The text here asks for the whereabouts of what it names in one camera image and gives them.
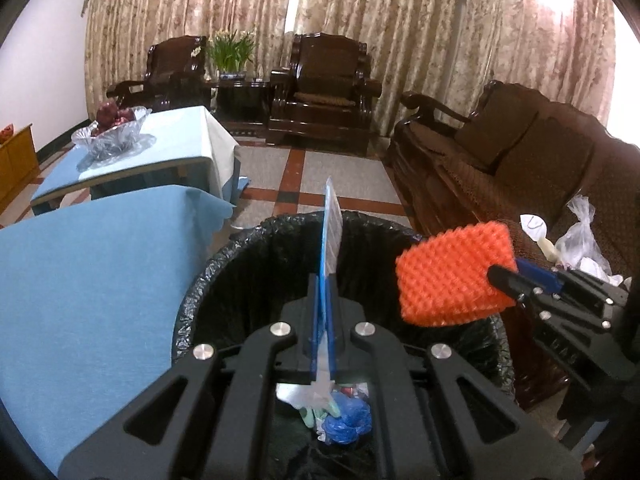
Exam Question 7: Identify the blue white packet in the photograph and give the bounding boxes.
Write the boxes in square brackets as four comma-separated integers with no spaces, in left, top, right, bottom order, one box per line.
[320,176,345,283]

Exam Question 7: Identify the dark wooden side table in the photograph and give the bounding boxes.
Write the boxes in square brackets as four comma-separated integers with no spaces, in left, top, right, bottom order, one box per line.
[210,77,274,137]

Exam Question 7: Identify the clear plastic bag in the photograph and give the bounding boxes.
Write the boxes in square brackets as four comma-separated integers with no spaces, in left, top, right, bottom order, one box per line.
[555,194,626,282]

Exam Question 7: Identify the pale blue white-edged tablecloth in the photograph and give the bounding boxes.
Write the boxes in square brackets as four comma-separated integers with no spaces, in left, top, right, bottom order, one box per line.
[30,105,248,217]

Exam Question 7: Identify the blue crumpled plastic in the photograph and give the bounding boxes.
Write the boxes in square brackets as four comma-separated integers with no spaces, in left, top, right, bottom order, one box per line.
[322,391,374,447]

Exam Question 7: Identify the dark wooden brown sofa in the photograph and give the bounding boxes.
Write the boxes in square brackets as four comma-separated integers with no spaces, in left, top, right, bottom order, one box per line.
[382,80,640,411]

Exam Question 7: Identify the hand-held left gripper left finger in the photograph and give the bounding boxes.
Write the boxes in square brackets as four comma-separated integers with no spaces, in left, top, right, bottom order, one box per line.
[60,274,327,480]

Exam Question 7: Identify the beige floral curtain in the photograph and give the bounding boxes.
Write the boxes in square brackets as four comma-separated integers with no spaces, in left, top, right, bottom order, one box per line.
[82,0,619,161]

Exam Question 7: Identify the brown armchair seat cushion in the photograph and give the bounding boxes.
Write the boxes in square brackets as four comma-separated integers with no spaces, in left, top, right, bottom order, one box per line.
[294,91,357,107]

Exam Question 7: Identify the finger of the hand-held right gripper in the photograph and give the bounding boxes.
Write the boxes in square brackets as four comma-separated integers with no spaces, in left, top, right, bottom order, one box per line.
[517,259,629,312]
[487,265,614,357]

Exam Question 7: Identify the orange foam net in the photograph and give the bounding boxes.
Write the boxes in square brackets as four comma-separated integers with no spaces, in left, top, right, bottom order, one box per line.
[395,221,519,329]

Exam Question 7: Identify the glass fruit bowl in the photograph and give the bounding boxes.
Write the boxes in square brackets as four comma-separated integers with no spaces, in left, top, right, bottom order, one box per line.
[71,106,154,162]

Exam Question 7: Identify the black-lined trash bin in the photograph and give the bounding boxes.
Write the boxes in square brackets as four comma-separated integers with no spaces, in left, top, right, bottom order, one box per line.
[171,210,516,480]

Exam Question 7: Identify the green white wrapper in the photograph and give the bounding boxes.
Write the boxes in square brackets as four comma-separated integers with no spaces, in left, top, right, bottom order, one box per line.
[300,405,342,432]

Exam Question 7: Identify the green potted plant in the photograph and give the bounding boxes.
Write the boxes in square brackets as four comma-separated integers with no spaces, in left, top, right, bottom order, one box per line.
[205,30,257,81]

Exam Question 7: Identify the dark wooden armchair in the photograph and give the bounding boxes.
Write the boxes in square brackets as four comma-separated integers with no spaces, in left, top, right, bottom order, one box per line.
[106,36,214,112]
[265,32,384,157]

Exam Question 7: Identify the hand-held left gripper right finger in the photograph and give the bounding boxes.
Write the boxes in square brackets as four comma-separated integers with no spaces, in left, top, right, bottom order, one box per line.
[326,285,586,480]

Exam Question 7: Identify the yellow wooden television cabinet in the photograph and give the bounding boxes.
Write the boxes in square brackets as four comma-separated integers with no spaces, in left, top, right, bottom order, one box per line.
[0,124,40,212]

